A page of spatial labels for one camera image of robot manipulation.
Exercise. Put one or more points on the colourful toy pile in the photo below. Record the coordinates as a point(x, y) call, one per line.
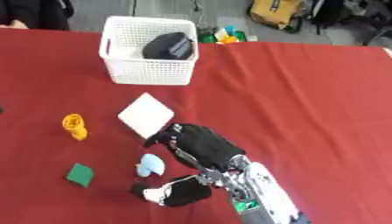
point(224, 35)

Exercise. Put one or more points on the yellow toy cup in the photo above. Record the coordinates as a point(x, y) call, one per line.
point(74, 126)

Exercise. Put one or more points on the person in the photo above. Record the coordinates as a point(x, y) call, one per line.
point(33, 14)

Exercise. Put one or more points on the green square block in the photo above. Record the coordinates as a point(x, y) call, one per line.
point(80, 174)

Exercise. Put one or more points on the yellow bag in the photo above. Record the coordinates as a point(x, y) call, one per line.
point(273, 11)

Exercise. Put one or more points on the black pouch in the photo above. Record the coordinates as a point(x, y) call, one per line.
point(168, 46)

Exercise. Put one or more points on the white perforated plastic basket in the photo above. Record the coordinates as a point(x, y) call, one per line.
point(148, 51)

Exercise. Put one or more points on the black bag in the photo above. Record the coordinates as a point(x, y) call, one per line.
point(331, 11)

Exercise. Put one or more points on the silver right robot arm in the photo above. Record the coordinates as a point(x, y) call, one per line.
point(260, 189)

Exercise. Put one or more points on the light blue soft toy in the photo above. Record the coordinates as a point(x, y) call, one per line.
point(151, 165)

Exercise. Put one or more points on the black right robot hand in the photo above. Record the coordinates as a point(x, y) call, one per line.
point(204, 147)

